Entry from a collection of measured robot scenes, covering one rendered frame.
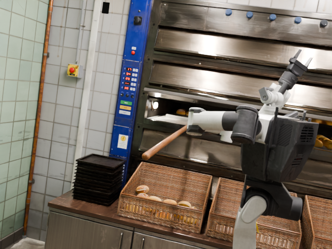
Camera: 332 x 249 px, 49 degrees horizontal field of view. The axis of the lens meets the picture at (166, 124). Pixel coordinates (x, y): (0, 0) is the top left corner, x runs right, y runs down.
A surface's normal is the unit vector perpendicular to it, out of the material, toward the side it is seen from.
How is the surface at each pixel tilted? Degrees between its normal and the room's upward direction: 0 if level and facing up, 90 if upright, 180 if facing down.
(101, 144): 90
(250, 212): 90
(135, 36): 90
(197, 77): 70
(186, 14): 91
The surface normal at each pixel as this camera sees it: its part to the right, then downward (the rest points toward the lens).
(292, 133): -0.72, -0.04
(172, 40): -0.15, -0.26
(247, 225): -0.21, 0.08
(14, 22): 0.96, 0.18
